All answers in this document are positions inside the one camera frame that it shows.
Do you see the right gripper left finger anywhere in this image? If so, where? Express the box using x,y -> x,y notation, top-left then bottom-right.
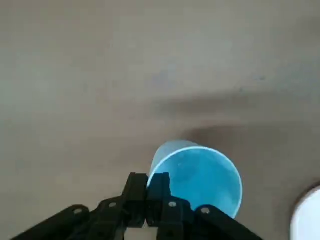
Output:
11,172 -> 148,240

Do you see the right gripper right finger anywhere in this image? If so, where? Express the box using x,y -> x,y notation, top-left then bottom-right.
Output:
146,171 -> 266,240

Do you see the blue plastic cup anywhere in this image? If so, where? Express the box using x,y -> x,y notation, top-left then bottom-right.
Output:
147,139 -> 243,220

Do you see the pale pink plate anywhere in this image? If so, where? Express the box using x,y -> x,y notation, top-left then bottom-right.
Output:
289,184 -> 320,240

